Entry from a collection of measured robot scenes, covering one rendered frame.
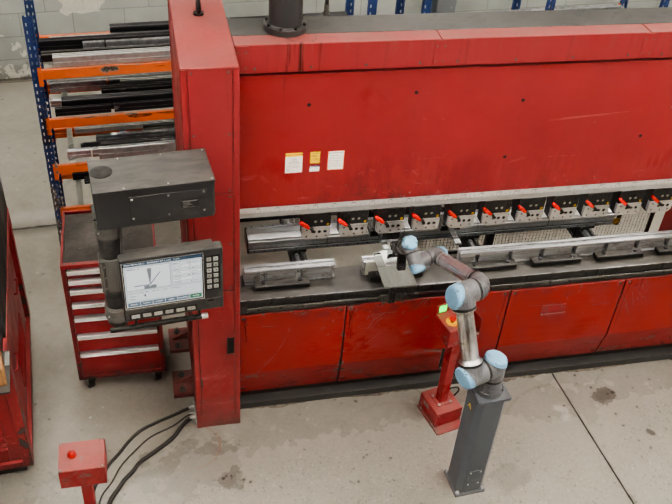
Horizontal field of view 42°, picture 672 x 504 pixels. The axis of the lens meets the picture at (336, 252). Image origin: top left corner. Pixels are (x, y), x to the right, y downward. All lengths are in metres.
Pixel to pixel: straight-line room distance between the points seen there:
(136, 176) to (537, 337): 2.81
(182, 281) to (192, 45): 1.03
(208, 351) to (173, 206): 1.26
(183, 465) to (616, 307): 2.73
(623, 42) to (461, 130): 0.87
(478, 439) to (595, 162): 1.60
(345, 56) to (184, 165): 0.90
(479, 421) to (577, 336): 1.28
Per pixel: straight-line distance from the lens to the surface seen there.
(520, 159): 4.68
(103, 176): 3.71
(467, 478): 4.94
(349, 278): 4.83
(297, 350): 5.00
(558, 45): 4.38
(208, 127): 3.89
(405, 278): 4.69
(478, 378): 4.29
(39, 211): 6.90
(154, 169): 3.74
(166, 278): 3.92
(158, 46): 5.87
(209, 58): 3.82
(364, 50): 4.05
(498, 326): 5.29
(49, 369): 5.65
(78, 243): 4.94
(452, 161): 4.53
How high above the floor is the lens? 4.03
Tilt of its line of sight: 39 degrees down
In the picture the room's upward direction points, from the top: 5 degrees clockwise
